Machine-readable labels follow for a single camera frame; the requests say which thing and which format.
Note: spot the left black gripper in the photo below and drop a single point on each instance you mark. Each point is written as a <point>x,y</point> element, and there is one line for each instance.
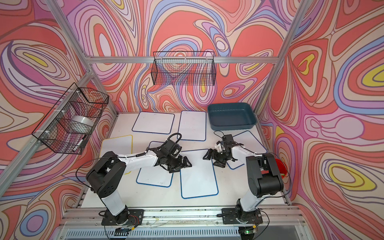
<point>180,164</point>

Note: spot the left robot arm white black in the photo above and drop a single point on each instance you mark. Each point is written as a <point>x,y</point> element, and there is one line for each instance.
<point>105,176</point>

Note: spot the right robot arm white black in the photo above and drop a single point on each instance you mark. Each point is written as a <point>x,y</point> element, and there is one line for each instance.
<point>264,181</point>

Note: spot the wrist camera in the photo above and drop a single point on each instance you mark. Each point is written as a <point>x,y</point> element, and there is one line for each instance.
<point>226,143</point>
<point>171,148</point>

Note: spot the red plastic cup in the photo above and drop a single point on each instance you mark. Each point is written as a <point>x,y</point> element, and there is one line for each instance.
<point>282,168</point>

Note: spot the black wire basket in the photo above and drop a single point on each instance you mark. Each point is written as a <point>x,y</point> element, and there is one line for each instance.
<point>184,68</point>
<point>54,131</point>

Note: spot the silver tape roll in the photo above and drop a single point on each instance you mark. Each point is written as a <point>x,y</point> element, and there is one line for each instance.
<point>81,125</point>

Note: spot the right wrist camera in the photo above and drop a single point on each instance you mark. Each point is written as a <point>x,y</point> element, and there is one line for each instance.
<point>226,143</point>

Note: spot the left black wire basket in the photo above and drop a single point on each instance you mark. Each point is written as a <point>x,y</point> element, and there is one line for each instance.
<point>54,131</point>

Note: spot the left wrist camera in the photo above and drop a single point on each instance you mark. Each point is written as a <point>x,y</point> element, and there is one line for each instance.
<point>171,148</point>

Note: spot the back black wire basket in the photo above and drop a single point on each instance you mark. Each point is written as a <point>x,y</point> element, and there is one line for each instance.
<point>184,68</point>

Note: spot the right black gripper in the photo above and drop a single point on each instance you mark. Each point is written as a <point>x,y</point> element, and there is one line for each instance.
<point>214,152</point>

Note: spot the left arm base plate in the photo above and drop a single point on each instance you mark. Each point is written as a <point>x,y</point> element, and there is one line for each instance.
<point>129,217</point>

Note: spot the yellow-framed whiteboard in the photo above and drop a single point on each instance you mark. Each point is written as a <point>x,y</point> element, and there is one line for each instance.
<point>119,145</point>

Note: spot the blue-framed whiteboard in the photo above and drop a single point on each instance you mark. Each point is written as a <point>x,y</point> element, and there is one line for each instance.
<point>200,179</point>
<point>155,123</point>
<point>250,142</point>
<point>193,126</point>
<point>154,176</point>

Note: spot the teal plastic storage box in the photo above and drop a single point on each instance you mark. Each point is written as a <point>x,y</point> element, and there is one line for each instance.
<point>231,116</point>

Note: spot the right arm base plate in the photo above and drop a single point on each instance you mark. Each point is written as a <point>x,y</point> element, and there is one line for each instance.
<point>231,216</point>

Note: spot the marker in wire basket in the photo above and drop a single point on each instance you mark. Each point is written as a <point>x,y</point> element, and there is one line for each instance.
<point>79,144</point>

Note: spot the aluminium front rail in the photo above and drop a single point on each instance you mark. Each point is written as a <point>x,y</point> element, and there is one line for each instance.
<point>274,215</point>

